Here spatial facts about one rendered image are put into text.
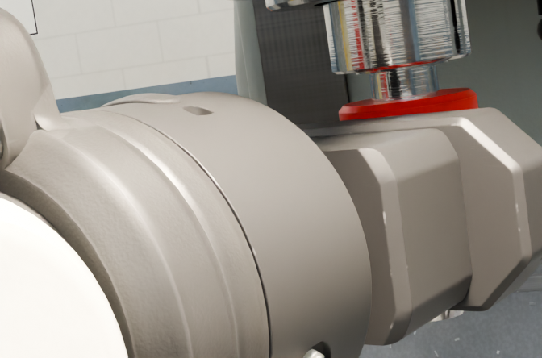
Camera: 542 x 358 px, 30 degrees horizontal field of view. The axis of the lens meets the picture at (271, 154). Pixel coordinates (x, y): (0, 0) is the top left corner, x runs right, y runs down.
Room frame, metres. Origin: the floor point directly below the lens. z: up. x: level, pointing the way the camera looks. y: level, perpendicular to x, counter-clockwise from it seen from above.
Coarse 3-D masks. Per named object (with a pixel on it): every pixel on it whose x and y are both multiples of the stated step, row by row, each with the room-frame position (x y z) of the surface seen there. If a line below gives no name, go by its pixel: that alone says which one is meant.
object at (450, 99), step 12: (432, 96) 0.33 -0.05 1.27; (444, 96) 0.32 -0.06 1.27; (456, 96) 0.33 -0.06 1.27; (468, 96) 0.33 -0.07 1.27; (348, 108) 0.34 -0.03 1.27; (360, 108) 0.33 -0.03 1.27; (372, 108) 0.33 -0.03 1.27; (384, 108) 0.32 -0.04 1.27; (396, 108) 0.32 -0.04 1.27; (408, 108) 0.32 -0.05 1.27; (420, 108) 0.32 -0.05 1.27; (432, 108) 0.32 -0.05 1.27; (444, 108) 0.32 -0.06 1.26; (456, 108) 0.32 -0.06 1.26; (468, 108) 0.33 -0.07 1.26
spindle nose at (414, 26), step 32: (352, 0) 0.33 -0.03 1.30; (384, 0) 0.32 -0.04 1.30; (416, 0) 0.32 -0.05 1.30; (448, 0) 0.33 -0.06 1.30; (352, 32) 0.33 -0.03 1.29; (384, 32) 0.32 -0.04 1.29; (416, 32) 0.32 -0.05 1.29; (448, 32) 0.32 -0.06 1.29; (352, 64) 0.33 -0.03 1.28; (384, 64) 0.32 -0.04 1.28; (416, 64) 0.32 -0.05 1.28
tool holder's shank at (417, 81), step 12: (444, 60) 0.33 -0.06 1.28; (372, 72) 0.33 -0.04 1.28; (384, 72) 0.34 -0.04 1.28; (396, 72) 0.33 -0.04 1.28; (408, 72) 0.33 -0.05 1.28; (420, 72) 0.33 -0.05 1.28; (432, 72) 0.34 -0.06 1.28; (372, 84) 0.34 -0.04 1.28; (384, 84) 0.34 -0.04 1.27; (396, 84) 0.33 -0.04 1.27; (408, 84) 0.33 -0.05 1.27; (420, 84) 0.33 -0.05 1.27; (432, 84) 0.34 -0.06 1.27; (372, 96) 0.34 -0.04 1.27; (384, 96) 0.34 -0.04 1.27; (396, 96) 0.33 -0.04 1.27; (408, 96) 0.33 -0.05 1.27; (420, 96) 0.33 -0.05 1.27
